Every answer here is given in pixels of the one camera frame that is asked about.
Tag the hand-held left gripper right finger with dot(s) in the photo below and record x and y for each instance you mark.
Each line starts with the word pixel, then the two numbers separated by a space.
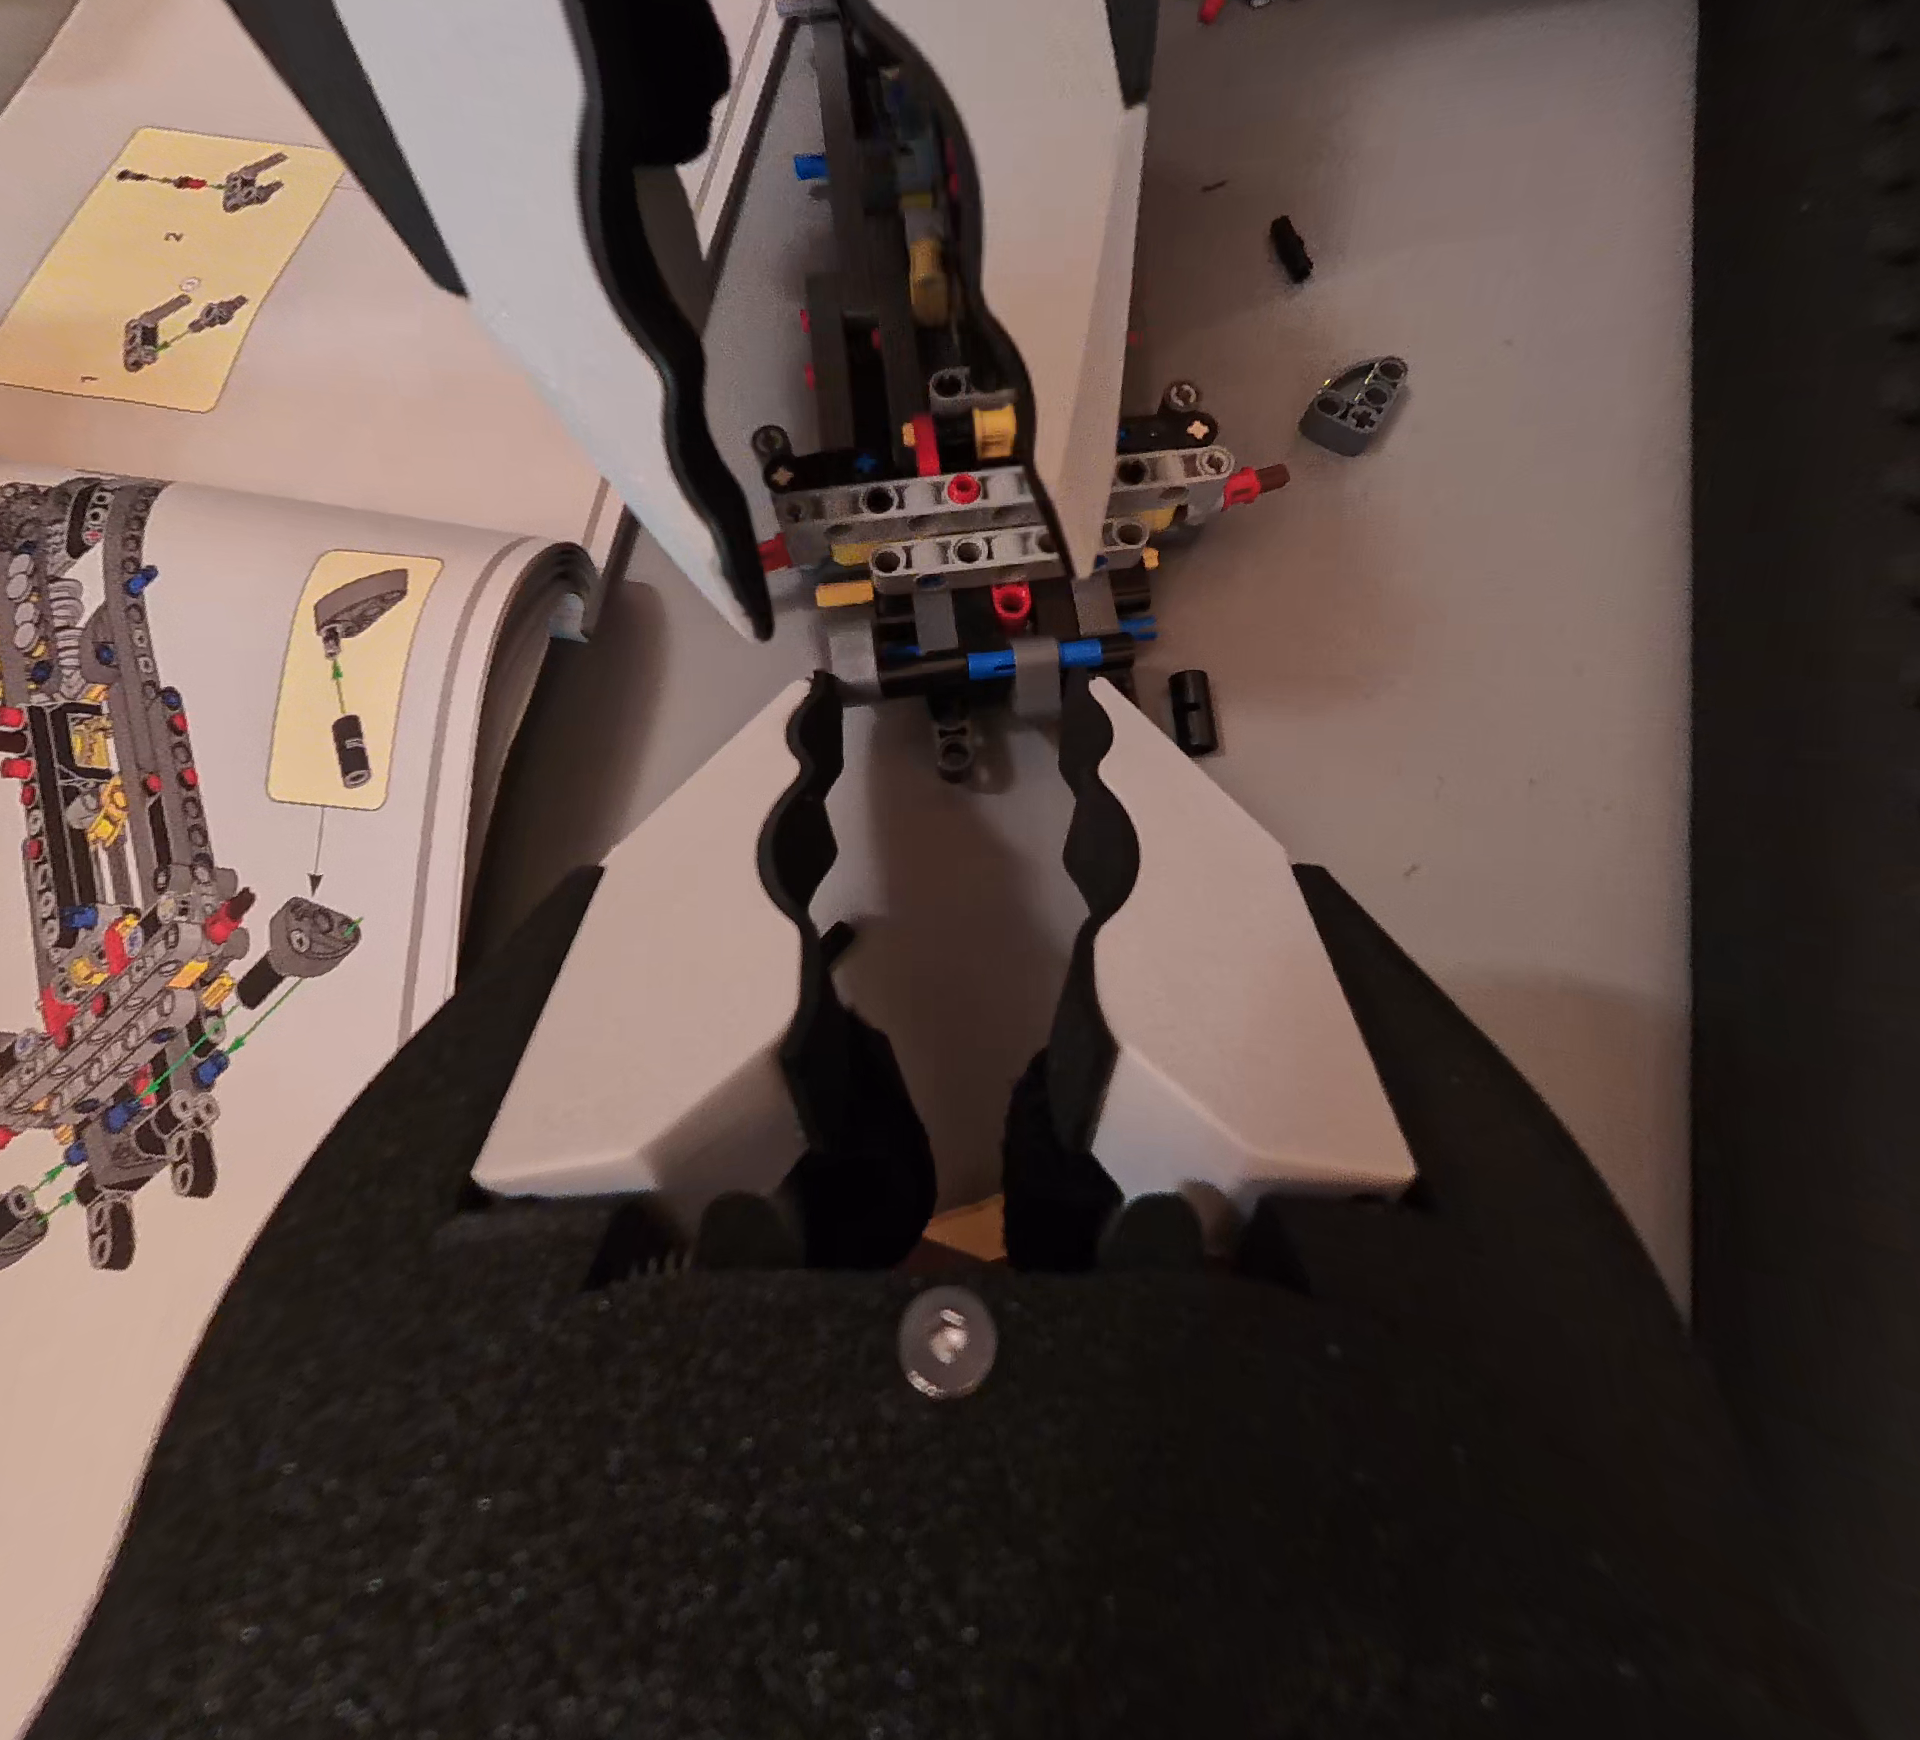
pixel 1262 1021

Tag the black lego connector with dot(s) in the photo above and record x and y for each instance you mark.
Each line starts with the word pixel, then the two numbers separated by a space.
pixel 1291 248
pixel 1193 710

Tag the lego instruction booklet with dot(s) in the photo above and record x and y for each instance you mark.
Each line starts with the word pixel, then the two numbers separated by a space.
pixel 450 390

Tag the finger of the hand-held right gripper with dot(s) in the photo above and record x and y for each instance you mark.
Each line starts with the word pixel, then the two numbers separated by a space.
pixel 503 122
pixel 1035 45

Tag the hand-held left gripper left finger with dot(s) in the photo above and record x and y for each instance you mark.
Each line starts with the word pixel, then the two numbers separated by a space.
pixel 646 1021

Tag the dark grey lego cam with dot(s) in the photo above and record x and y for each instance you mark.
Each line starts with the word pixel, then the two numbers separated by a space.
pixel 1349 406

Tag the grey lego car chassis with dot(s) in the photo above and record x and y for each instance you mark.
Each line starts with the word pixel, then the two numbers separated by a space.
pixel 960 495

